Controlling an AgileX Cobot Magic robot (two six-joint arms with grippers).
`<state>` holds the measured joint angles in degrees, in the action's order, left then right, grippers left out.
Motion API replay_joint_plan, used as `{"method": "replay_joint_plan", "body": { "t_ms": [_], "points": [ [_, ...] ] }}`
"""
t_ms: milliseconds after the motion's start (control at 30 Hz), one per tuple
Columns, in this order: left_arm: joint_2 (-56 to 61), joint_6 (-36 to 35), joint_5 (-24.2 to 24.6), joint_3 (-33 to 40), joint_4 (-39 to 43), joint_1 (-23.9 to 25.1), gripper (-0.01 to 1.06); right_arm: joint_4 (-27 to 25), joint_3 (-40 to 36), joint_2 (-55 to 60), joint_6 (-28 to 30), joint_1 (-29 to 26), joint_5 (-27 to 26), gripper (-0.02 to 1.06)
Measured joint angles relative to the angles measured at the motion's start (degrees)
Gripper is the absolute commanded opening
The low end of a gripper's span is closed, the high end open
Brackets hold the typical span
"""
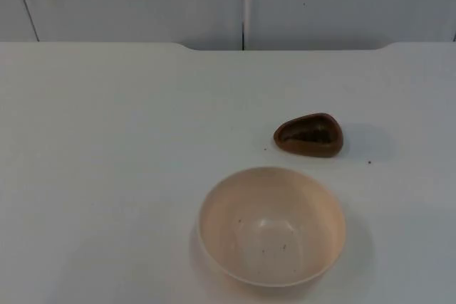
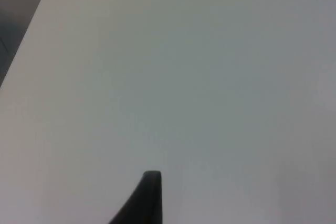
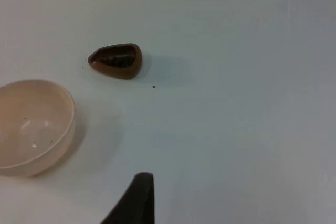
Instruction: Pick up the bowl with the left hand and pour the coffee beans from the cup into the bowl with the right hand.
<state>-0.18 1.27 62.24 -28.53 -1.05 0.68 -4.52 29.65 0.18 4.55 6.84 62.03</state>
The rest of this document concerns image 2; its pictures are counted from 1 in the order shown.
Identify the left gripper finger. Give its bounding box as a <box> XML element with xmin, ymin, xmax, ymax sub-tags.
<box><xmin>108</xmin><ymin>170</ymin><xmax>164</xmax><ymax>224</ymax></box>

